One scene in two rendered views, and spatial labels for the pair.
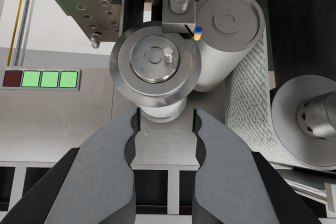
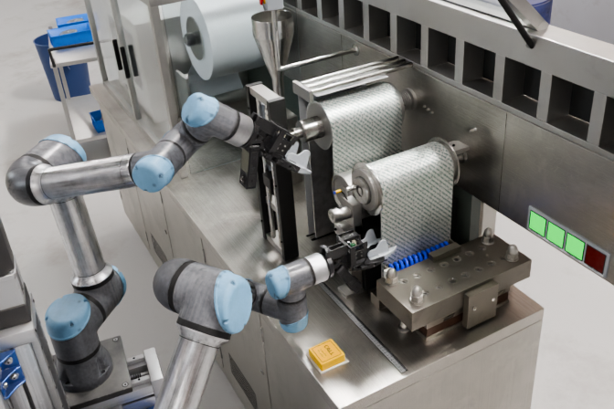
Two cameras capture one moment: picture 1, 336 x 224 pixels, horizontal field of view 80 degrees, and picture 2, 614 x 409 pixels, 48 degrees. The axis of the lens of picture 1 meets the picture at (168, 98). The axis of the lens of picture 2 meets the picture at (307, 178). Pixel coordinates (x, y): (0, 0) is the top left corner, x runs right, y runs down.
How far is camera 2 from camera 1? 1.65 m
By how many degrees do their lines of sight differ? 61
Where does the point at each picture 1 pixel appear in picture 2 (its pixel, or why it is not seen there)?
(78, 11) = (475, 275)
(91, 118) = (519, 167)
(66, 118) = (543, 179)
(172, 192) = (459, 60)
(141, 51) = (364, 197)
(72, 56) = not seen: outside the picture
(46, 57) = not seen: outside the picture
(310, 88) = (321, 141)
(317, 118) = (311, 132)
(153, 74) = (359, 182)
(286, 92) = (327, 143)
